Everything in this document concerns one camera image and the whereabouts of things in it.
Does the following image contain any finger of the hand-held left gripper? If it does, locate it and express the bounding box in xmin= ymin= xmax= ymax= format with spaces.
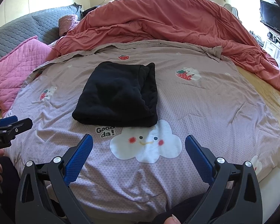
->
xmin=0 ymin=119 xmax=33 ymax=137
xmin=0 ymin=115 xmax=18 ymax=127

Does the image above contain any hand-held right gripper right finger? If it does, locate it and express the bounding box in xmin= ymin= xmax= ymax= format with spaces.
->
xmin=185 ymin=135 xmax=263 ymax=224

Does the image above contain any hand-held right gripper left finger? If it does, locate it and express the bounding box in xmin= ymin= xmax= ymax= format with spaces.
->
xmin=15 ymin=134 xmax=94 ymax=224

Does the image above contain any black sweater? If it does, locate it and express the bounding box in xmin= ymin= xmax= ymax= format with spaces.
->
xmin=72 ymin=61 xmax=159 ymax=127

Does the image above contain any dark clothes heap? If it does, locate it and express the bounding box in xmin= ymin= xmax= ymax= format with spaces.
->
xmin=82 ymin=6 xmax=101 ymax=17

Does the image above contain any person's right hand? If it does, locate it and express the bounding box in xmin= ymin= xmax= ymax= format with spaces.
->
xmin=164 ymin=215 xmax=180 ymax=224

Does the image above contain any printed lilac bed cover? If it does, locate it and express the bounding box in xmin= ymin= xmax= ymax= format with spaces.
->
xmin=2 ymin=39 xmax=280 ymax=215

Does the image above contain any pink quilted pillow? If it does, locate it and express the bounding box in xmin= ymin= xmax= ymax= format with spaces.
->
xmin=0 ymin=35 xmax=55 ymax=111

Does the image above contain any white mattress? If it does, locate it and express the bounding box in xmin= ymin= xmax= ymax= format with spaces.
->
xmin=257 ymin=154 xmax=280 ymax=199

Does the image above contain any yellow bed sheet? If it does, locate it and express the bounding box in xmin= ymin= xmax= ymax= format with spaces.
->
xmin=233 ymin=65 xmax=280 ymax=145

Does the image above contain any grey quilted pillow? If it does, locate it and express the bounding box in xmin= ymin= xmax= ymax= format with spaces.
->
xmin=0 ymin=2 xmax=83 ymax=66

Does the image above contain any small mauve pillow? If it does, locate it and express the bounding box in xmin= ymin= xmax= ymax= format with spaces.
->
xmin=58 ymin=15 xmax=81 ymax=36

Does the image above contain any white cabinet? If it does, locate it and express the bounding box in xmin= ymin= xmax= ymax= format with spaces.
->
xmin=262 ymin=38 xmax=280 ymax=75

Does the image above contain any salmon red duvet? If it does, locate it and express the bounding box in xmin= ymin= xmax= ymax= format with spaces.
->
xmin=54 ymin=0 xmax=280 ymax=94

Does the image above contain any white round fan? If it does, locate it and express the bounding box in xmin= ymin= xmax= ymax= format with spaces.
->
xmin=224 ymin=3 xmax=238 ymax=17

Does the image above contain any black television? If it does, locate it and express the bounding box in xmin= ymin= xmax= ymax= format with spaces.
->
xmin=260 ymin=0 xmax=280 ymax=39

